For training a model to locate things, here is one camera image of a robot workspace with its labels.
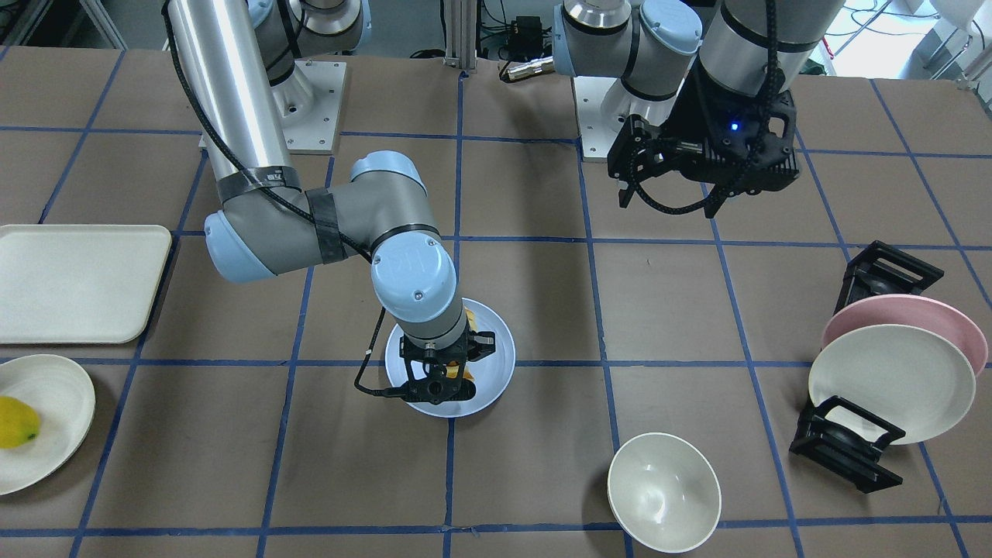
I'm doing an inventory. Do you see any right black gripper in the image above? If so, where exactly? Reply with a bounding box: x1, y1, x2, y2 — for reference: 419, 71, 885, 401
399, 329, 496, 368

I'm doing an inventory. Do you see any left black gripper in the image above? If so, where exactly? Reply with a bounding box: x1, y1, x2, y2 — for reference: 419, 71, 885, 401
607, 66, 801, 219

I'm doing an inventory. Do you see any blue plate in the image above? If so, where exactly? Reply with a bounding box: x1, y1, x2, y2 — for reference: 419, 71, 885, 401
385, 297, 517, 419

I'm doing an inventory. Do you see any striped bread loaf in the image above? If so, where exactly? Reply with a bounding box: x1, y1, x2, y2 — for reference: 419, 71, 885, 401
444, 307, 476, 382

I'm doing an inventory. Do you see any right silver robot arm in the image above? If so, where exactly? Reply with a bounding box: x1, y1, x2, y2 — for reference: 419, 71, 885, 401
160, 1, 496, 379

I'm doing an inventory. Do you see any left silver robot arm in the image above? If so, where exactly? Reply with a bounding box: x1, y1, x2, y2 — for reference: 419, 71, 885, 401
552, 1, 843, 218

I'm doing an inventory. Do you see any pink plate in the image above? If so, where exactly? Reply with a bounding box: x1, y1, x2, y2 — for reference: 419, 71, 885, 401
821, 294, 989, 377

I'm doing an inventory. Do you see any cream plate in rack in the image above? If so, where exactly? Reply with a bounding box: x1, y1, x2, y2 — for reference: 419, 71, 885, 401
808, 324, 977, 445

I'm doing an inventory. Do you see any white plate with lemon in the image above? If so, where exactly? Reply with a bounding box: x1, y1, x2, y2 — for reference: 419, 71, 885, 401
1, 354, 95, 495

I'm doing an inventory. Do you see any cream bowl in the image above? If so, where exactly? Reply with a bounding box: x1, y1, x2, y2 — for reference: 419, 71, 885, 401
607, 433, 722, 553

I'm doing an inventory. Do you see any black dish rack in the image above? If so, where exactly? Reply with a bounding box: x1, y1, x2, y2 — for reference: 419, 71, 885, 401
790, 239, 945, 494

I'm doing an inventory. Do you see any white rectangular tray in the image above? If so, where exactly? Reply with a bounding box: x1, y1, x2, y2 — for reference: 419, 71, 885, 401
1, 225, 171, 345

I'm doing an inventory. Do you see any yellow lemon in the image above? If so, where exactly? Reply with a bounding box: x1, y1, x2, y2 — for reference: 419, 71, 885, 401
1, 396, 40, 450

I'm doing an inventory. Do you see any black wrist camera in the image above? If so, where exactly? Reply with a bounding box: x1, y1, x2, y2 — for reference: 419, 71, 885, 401
399, 361, 476, 405

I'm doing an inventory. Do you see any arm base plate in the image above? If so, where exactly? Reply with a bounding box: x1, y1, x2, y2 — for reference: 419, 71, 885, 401
199, 60, 347, 155
573, 77, 676, 163

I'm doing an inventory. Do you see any aluminium frame post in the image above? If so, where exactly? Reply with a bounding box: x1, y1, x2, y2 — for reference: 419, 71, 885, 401
442, 0, 479, 74

